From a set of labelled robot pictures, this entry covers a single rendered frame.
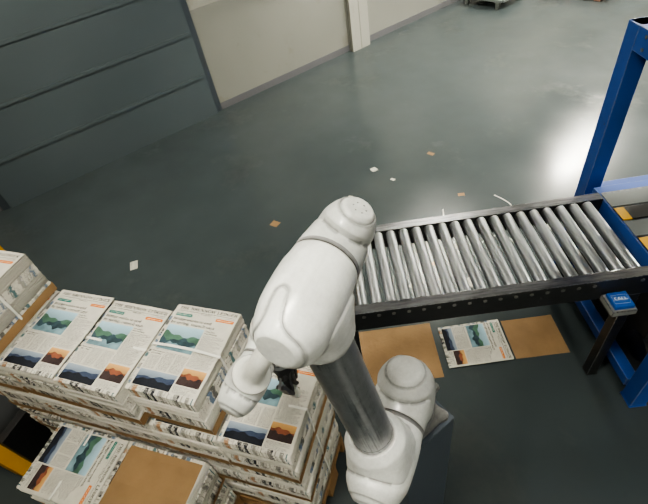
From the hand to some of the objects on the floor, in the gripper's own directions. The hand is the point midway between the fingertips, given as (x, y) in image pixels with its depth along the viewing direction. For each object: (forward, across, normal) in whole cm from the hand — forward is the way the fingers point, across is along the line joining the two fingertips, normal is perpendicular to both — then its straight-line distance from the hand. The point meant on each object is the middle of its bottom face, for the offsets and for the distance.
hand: (294, 390), depth 152 cm
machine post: (+98, -75, +140) cm, 186 cm away
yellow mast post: (+94, +32, -173) cm, 200 cm away
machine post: (+98, -157, +111) cm, 216 cm away
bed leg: (+97, -88, +121) cm, 179 cm away
